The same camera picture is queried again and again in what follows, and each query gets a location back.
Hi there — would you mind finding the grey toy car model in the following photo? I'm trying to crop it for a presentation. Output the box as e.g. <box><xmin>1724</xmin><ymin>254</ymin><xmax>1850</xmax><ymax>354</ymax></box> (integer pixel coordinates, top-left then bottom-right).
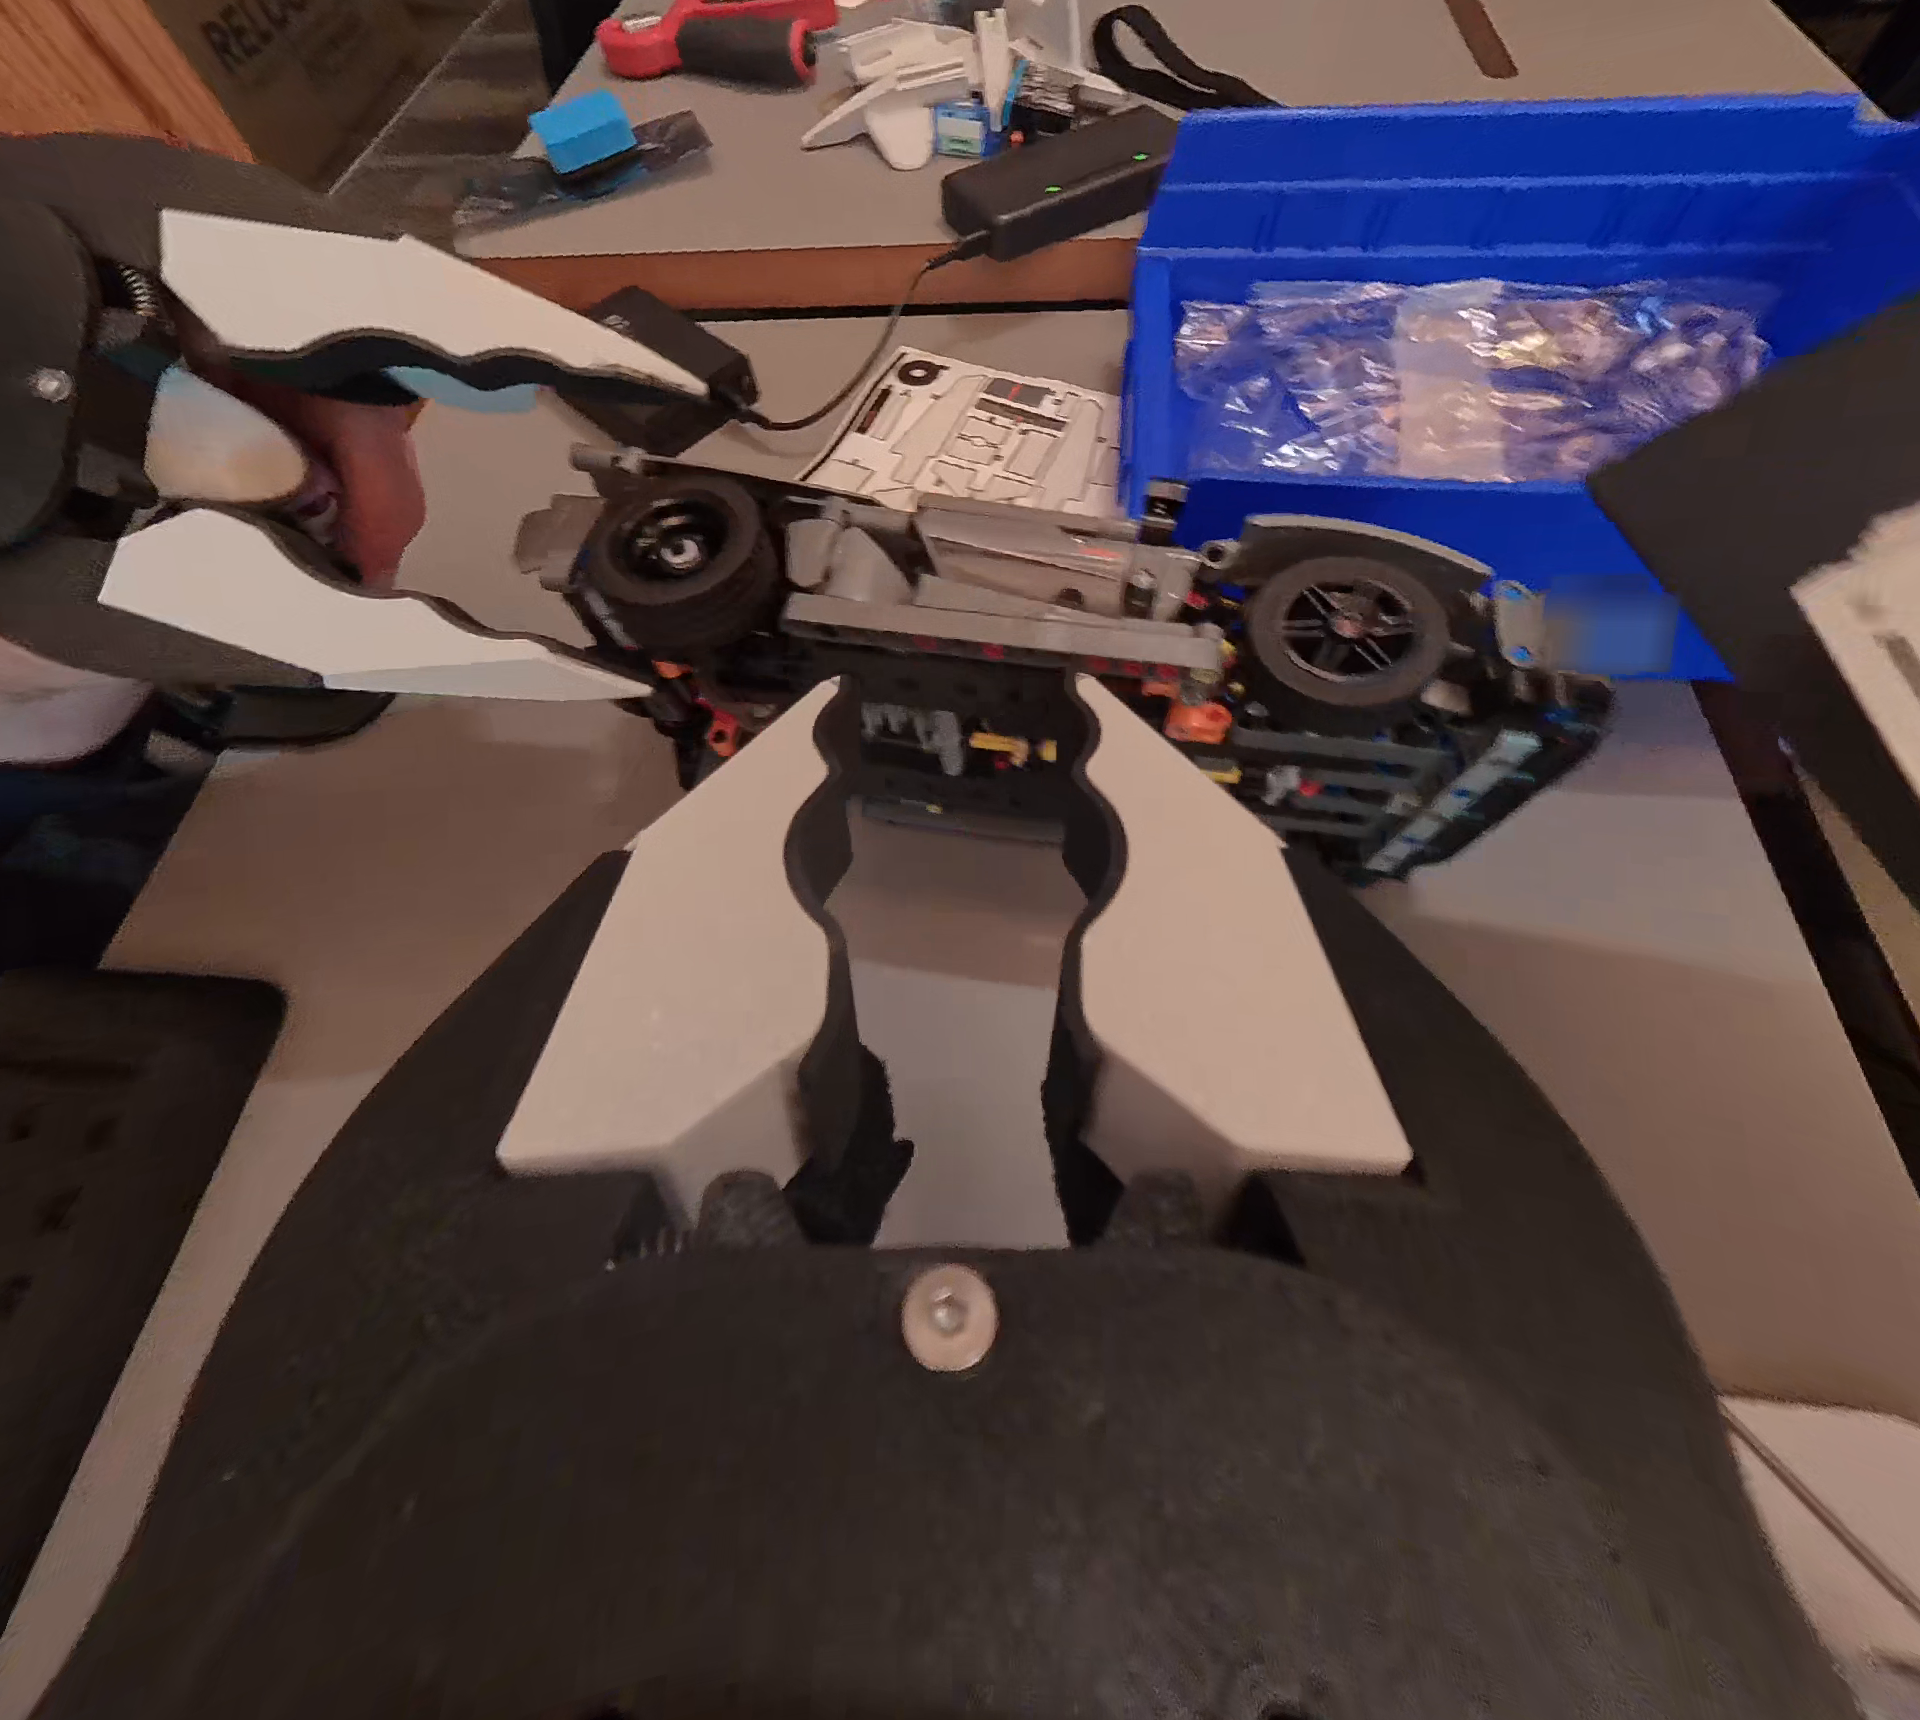
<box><xmin>514</xmin><ymin>444</ymin><xmax>1618</xmax><ymax>887</ymax></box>

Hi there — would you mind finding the white book stand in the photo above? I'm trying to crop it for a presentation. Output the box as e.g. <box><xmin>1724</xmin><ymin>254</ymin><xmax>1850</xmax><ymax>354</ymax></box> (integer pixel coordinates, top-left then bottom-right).
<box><xmin>1714</xmin><ymin>1392</ymin><xmax>1920</xmax><ymax>1720</ymax></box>

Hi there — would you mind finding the black charger box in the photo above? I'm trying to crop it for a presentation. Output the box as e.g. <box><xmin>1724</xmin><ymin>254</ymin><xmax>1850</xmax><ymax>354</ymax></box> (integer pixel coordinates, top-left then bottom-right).
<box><xmin>576</xmin><ymin>283</ymin><xmax>762</xmax><ymax>459</ymax></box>

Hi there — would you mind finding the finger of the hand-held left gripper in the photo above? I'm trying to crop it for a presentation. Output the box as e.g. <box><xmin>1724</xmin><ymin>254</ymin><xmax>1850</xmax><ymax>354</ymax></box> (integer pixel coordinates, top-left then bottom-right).
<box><xmin>157</xmin><ymin>208</ymin><xmax>721</xmax><ymax>407</ymax></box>
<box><xmin>94</xmin><ymin>505</ymin><xmax>659</xmax><ymax>708</ymax></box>

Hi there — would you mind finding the person's left hand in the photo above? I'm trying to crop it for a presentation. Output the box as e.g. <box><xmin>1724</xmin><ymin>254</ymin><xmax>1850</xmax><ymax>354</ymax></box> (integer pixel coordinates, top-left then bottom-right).
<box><xmin>301</xmin><ymin>393</ymin><xmax>433</xmax><ymax>592</ymax></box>

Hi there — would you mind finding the black strap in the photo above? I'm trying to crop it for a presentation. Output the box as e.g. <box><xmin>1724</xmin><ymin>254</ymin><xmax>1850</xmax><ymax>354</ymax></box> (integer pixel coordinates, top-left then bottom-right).
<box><xmin>1090</xmin><ymin>4</ymin><xmax>1289</xmax><ymax>112</ymax></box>

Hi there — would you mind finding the red handled tool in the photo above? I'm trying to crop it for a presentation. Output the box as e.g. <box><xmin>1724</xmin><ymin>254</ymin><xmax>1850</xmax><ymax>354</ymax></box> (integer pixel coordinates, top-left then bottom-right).
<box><xmin>594</xmin><ymin>0</ymin><xmax>847</xmax><ymax>89</ymax></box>

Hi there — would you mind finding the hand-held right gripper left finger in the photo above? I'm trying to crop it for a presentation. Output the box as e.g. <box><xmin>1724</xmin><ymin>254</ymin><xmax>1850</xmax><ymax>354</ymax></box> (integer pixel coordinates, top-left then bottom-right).
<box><xmin>494</xmin><ymin>676</ymin><xmax>918</xmax><ymax>1251</ymax></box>

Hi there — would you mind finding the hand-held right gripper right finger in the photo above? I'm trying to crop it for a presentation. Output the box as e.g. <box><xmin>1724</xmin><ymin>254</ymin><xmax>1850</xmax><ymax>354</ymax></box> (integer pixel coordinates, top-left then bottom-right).
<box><xmin>1045</xmin><ymin>675</ymin><xmax>1422</xmax><ymax>1251</ymax></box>

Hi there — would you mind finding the white sticker sheet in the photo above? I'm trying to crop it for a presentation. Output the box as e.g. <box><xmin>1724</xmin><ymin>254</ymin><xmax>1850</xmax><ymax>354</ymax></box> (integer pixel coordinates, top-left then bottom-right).
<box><xmin>795</xmin><ymin>344</ymin><xmax>1131</xmax><ymax>519</ymax></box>

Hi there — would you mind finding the white plastic part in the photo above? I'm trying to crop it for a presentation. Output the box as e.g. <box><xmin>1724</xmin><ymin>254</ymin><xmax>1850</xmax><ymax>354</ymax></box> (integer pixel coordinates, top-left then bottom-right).
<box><xmin>798</xmin><ymin>0</ymin><xmax>1131</xmax><ymax>172</ymax></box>

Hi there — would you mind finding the blue plastic bin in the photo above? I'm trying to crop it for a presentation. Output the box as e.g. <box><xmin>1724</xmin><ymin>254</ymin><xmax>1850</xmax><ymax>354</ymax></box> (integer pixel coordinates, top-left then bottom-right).
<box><xmin>1116</xmin><ymin>89</ymin><xmax>1920</xmax><ymax>691</ymax></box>

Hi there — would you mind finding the black cable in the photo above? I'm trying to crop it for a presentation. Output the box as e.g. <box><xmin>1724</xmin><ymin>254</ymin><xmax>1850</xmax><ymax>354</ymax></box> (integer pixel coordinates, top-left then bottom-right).
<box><xmin>734</xmin><ymin>225</ymin><xmax>996</xmax><ymax>433</ymax></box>

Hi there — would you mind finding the small blue item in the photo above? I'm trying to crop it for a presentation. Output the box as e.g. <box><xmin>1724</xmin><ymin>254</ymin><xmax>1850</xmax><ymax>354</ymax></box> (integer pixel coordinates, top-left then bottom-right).
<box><xmin>528</xmin><ymin>92</ymin><xmax>643</xmax><ymax>203</ymax></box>

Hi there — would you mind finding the long black device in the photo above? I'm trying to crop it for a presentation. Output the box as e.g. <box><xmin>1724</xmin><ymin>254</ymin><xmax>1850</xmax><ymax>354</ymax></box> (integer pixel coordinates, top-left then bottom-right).
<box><xmin>941</xmin><ymin>107</ymin><xmax>1183</xmax><ymax>264</ymax></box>

